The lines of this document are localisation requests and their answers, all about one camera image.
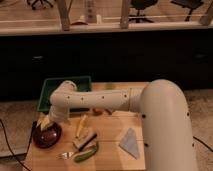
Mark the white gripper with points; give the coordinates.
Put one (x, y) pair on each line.
(45, 121)

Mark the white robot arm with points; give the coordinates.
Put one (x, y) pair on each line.
(166, 124)

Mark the grey triangular cloth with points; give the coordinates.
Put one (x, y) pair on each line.
(129, 143)

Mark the black office chair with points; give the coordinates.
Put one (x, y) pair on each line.
(140, 5)

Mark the green plastic tray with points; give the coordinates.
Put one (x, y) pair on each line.
(83, 84)

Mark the wooden brush with black handle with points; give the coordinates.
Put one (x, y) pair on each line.
(84, 139)

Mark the silver fork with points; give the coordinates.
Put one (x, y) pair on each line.
(66, 155)

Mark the green cucumber toy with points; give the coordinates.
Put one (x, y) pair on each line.
(87, 154)

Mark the small orange toy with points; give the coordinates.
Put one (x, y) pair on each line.
(97, 111)

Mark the yellow banana toy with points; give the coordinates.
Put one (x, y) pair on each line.
(81, 124)

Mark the dark brown bowl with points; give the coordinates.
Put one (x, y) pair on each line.
(48, 137)

